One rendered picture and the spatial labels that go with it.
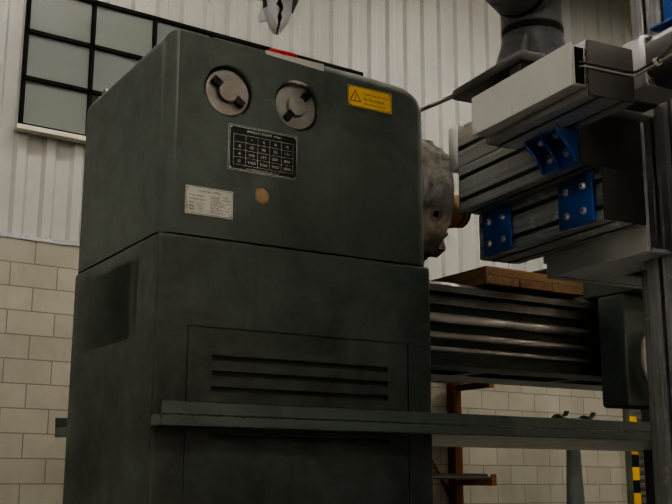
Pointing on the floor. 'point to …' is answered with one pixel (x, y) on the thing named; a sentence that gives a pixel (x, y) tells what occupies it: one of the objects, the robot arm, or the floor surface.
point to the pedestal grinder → (574, 468)
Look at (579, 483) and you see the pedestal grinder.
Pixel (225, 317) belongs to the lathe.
